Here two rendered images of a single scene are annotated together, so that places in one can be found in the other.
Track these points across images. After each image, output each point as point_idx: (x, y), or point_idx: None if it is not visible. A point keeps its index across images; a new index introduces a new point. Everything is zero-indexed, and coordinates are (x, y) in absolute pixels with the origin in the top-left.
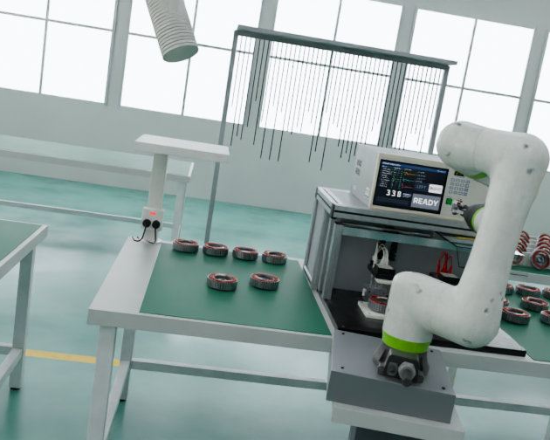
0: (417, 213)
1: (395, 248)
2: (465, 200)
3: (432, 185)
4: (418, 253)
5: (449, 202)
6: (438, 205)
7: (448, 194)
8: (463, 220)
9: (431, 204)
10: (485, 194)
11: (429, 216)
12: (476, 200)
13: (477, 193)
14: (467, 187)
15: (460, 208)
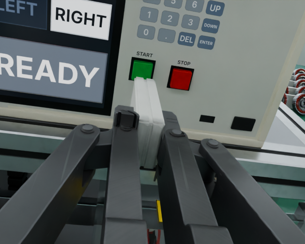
0: (23, 112)
1: (17, 184)
2: (206, 67)
3: (65, 1)
4: (96, 180)
5: (140, 77)
6: (101, 85)
7: (137, 41)
8: (193, 135)
9: (73, 81)
10: (286, 45)
11: (68, 121)
12: (246, 68)
13: (253, 40)
14: (217, 13)
15: (106, 189)
